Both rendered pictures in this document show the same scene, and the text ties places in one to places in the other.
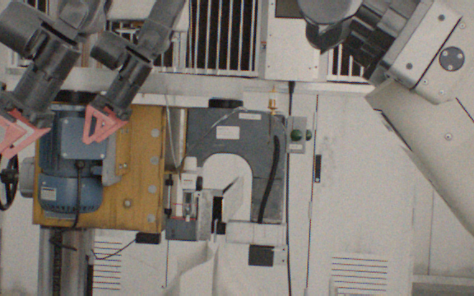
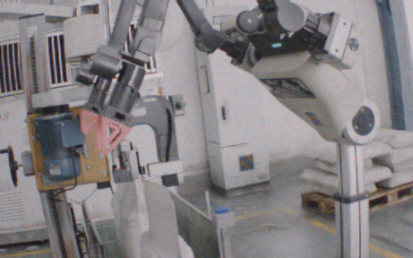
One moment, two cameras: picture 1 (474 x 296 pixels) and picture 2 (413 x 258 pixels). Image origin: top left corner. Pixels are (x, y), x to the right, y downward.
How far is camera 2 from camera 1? 0.64 m
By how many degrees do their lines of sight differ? 22
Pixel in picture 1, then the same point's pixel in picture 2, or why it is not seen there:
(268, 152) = (164, 118)
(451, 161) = (338, 98)
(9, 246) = not seen: outside the picture
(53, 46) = (133, 69)
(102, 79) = (73, 94)
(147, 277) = (38, 208)
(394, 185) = not seen: hidden behind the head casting
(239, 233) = (157, 170)
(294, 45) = not seen: hidden behind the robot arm
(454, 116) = (337, 74)
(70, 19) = (145, 49)
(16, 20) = (106, 57)
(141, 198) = (96, 162)
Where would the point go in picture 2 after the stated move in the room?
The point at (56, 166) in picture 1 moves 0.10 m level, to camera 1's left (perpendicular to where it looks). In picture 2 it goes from (56, 153) to (31, 157)
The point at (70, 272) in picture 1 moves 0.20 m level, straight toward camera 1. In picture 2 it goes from (62, 214) to (76, 223)
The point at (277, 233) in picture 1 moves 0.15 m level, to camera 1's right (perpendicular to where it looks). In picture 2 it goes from (178, 165) to (212, 159)
